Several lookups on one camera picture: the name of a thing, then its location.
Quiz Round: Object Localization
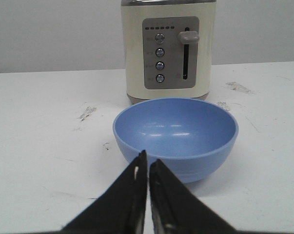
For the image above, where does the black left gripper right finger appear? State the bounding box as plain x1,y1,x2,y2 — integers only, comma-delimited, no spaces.
149,159,236,232

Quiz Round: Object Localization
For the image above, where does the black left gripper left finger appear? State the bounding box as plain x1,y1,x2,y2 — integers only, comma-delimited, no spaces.
63,150,147,231

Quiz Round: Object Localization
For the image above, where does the blue plastic bowl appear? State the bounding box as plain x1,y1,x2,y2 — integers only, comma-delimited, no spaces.
113,97,239,183

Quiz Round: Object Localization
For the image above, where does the cream toaster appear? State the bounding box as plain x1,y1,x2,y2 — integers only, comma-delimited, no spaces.
120,0,216,103

